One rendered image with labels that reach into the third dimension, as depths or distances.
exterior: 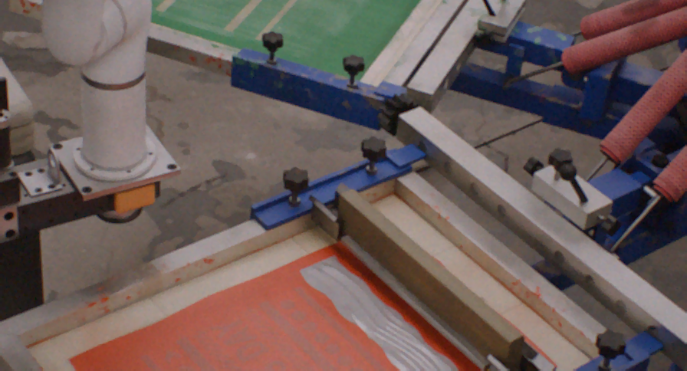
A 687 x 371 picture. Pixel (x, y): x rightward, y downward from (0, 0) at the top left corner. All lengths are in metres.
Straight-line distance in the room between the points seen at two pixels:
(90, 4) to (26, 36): 2.70
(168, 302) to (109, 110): 0.32
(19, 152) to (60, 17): 0.85
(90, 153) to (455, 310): 0.59
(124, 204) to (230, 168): 1.89
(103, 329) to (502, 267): 0.63
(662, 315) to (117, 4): 0.92
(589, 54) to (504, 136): 1.67
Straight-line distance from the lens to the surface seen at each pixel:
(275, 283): 2.44
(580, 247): 2.45
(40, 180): 2.36
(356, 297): 2.42
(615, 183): 2.60
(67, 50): 2.16
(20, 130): 2.93
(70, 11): 2.12
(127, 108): 2.28
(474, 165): 2.58
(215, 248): 2.45
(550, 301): 2.42
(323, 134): 4.39
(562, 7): 5.13
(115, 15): 2.17
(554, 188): 2.51
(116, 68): 2.24
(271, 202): 2.51
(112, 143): 2.32
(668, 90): 2.67
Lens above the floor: 2.57
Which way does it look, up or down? 37 degrees down
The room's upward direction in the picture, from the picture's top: 5 degrees clockwise
